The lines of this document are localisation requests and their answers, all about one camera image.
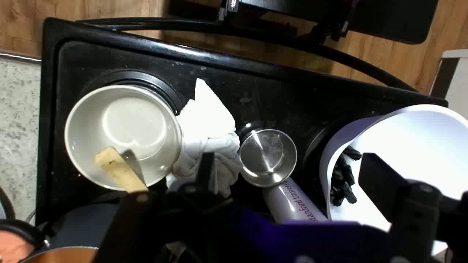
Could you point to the white ceramic bowl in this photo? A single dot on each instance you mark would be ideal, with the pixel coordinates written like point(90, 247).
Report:
point(132, 121)

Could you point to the white crumpled cloth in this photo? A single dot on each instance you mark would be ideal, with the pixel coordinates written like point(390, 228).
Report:
point(207, 117)

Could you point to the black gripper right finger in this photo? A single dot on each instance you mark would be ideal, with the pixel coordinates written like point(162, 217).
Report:
point(415, 219)

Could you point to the black electric stove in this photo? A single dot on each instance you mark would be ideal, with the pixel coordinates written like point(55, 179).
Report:
point(273, 96)

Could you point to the large white mixing bowl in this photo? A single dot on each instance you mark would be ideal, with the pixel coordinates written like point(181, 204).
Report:
point(419, 140)

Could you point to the wooden spatula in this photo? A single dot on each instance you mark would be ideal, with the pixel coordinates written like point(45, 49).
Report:
point(119, 169)

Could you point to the pile of dark pieces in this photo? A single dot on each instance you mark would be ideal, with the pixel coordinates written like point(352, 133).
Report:
point(345, 182)

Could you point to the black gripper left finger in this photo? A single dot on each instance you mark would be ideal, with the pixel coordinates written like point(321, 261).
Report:
point(147, 228)

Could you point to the small steel cup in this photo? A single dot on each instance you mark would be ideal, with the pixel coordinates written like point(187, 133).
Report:
point(268, 155)

